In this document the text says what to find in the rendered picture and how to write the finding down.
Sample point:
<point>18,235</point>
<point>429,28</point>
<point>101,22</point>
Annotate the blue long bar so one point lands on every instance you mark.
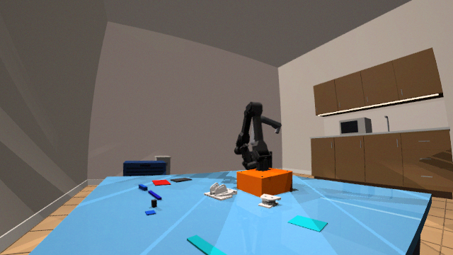
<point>155,195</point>

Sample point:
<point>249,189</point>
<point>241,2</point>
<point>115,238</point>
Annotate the small blue block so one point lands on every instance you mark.
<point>142,187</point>

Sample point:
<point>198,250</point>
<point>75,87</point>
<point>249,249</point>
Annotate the small teal rectangular bar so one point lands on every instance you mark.
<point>204,246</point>

